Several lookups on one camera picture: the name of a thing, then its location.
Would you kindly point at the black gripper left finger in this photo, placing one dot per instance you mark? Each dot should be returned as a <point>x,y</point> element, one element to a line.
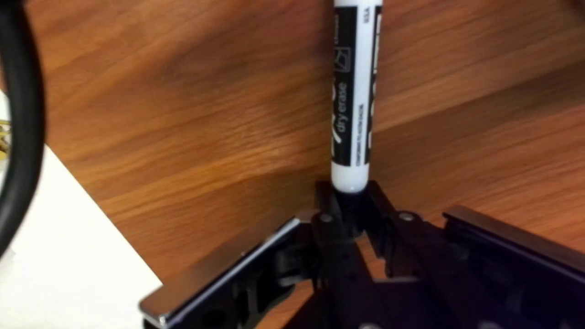
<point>330,261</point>

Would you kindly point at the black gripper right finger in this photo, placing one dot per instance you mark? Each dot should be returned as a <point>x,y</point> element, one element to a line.
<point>462,274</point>

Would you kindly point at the black white dry-erase marker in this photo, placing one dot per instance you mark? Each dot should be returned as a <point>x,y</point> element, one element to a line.
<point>356,91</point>

